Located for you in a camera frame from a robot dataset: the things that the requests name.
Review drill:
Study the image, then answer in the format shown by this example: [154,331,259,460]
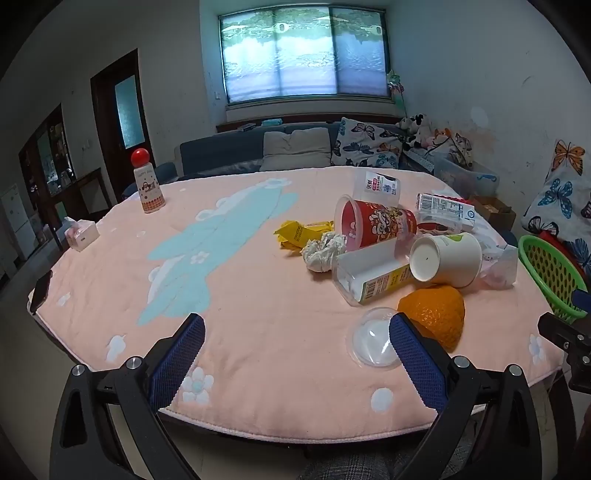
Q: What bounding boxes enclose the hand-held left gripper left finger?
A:
[50,313,206,480]

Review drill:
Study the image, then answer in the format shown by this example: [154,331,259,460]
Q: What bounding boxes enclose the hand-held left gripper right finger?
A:
[389,312,543,480]

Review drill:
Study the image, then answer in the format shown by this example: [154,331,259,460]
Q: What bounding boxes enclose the green plastic basket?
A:
[518,234,589,324]

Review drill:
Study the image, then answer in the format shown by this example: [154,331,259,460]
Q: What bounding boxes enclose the clear round plastic lid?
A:
[346,307,403,368]

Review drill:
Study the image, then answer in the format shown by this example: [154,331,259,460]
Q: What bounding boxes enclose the orange peel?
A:
[398,285,465,352]

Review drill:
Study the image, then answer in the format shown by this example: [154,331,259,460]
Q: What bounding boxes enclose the clear plastic bag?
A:
[475,242,520,291]

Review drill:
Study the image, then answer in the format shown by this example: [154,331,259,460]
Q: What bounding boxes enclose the clear bottle with yellow label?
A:
[333,240,416,306]

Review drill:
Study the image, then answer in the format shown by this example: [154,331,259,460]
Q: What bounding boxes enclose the white paper cup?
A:
[409,232,483,288]

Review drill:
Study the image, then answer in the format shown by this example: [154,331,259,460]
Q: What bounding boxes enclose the white tissue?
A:
[302,232,348,273]

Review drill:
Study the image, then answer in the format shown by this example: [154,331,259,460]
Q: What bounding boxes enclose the red printed plastic cup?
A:
[334,195,419,252]

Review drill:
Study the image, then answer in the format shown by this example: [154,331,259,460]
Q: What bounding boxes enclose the white milk carton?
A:
[417,193,477,232]

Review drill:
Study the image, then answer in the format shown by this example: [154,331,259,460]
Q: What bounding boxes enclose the yellow wrapper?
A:
[273,220,334,250]

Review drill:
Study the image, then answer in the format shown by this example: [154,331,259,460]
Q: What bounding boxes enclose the white plastic cup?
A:
[353,170,402,206]

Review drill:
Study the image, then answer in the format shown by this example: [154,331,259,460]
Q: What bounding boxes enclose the red plastic stool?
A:
[538,230,591,273]

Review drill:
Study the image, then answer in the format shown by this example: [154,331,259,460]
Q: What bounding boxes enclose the butterfly print cloth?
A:
[522,138,591,278]

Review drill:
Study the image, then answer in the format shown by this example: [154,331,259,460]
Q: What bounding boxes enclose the cardboard box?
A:
[471,195,517,232]

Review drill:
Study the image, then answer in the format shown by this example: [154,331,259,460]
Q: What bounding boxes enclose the grey checked trousers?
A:
[300,450,476,480]

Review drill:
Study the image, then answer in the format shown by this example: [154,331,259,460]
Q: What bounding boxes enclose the black phone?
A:
[29,271,54,315]

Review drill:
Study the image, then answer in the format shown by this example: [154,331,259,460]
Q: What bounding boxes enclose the pink tissue box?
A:
[64,217,100,251]

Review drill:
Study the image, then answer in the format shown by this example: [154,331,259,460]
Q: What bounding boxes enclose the clear plastic storage box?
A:
[434,152,500,199]

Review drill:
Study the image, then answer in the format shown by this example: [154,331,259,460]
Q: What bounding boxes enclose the red capped printed bottle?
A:
[130,148,166,214]

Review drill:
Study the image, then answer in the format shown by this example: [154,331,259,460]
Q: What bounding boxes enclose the patterned cloth toy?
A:
[450,131,475,168]

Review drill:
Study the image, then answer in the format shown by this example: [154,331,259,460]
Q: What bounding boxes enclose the dark wooden sideboard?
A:
[51,167,116,232]

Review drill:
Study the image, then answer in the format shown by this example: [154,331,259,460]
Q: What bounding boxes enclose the grey keyboard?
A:
[405,148,437,172]

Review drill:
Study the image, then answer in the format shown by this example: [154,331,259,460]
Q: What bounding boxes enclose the dark wooden door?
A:
[90,48,155,201]

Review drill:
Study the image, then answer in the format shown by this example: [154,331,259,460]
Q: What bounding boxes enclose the blue sofa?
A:
[122,121,520,247]

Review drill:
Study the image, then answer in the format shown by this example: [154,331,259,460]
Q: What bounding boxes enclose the white fridge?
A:
[0,184,38,273]

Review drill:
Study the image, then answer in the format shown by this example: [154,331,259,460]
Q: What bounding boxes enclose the orange and pink plush toy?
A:
[427,128,455,149]

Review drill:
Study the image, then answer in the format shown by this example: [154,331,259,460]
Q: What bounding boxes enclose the butterfly print pillow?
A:
[331,117,404,171]

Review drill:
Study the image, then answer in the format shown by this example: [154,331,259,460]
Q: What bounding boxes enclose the plush toys pile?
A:
[398,113,435,149]

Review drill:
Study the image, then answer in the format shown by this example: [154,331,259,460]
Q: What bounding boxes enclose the beige pillow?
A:
[262,128,332,172]

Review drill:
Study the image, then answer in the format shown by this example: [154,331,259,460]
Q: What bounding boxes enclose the dark wooden display cabinet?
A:
[18,104,77,222]

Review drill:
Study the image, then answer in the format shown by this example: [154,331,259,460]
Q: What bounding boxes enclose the green and pink pinwheel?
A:
[385,69,409,123]

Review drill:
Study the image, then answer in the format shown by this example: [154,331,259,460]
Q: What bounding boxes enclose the window with printed blind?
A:
[218,7,389,106]

